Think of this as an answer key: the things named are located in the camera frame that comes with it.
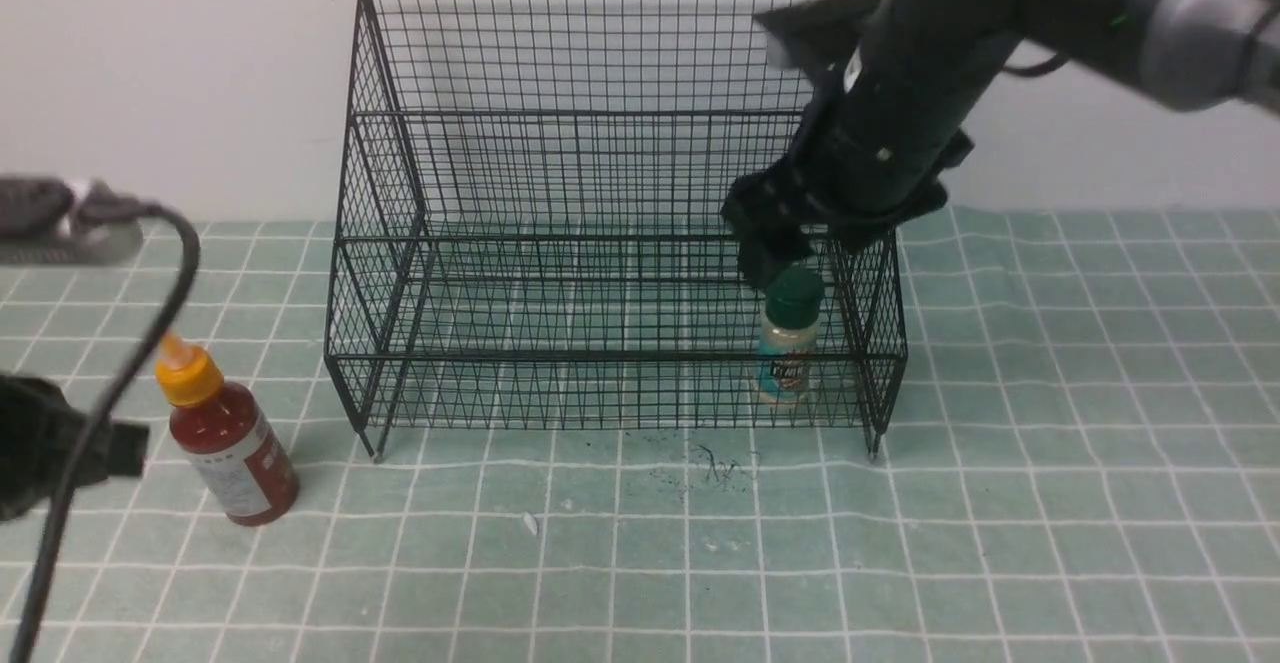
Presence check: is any seasoning jar green lid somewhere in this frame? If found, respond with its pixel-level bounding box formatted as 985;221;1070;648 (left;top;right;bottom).
753;265;827;407

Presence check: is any black cable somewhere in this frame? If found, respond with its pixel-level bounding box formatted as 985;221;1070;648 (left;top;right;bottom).
8;201;204;663

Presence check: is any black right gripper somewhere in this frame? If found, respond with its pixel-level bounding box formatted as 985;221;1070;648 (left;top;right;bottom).
719;72;974;291

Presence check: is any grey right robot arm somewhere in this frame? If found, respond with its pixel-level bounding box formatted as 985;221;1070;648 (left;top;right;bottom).
721;0;1279;291

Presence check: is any green checkered tablecloth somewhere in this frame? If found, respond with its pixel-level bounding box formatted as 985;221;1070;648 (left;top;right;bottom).
35;209;1277;662

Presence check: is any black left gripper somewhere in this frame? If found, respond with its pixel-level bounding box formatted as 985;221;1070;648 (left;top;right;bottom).
1;372;150;522

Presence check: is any red sauce bottle yellow cap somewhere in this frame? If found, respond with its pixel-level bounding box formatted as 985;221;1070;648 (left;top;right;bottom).
154;332;300;527

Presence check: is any black wire mesh shelf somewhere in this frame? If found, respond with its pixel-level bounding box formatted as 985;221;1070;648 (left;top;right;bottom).
324;0;908;461

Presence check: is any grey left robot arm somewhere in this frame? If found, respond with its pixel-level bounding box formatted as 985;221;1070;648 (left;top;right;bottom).
1;177;150;522

